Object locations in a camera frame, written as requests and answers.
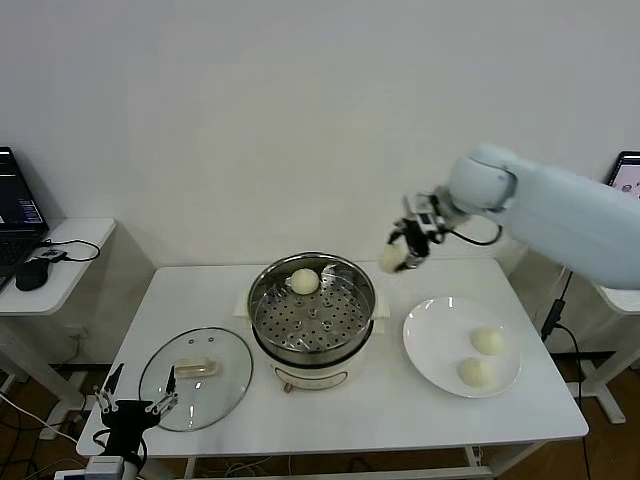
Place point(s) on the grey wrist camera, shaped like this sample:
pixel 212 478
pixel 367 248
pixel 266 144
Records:
pixel 102 469
pixel 424 210

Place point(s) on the white wall socket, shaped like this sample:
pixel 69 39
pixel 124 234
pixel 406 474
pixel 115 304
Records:
pixel 75 334

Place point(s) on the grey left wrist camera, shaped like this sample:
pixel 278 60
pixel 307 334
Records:
pixel 102 469

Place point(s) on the white table frame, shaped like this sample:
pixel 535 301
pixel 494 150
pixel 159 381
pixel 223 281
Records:
pixel 350 474

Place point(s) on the dark grey open laptop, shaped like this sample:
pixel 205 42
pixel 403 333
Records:
pixel 627 175

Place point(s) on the black computer mouse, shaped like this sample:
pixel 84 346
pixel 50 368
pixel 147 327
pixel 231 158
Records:
pixel 32 275

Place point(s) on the white side desk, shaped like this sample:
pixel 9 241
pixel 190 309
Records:
pixel 625 303
pixel 75 240

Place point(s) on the round glass lid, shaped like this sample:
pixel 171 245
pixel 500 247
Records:
pixel 225 360

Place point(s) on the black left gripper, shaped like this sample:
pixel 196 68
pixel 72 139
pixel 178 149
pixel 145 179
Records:
pixel 127 417

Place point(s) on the perforated steel steamer basket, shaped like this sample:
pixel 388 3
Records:
pixel 310 320

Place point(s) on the black open laptop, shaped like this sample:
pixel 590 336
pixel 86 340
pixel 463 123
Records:
pixel 15 200

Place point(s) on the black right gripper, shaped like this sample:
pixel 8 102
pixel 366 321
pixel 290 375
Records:
pixel 419 240

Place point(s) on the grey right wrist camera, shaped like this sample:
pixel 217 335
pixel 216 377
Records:
pixel 424 210

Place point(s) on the round white plate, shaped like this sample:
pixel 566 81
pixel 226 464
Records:
pixel 440 360

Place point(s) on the cream electric cooker pot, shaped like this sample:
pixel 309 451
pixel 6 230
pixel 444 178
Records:
pixel 310 375

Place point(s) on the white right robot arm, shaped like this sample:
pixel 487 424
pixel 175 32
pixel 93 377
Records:
pixel 550 210

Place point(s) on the white steamed baozi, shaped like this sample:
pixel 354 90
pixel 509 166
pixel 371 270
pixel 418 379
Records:
pixel 390 259
pixel 475 373
pixel 305 281
pixel 487 342

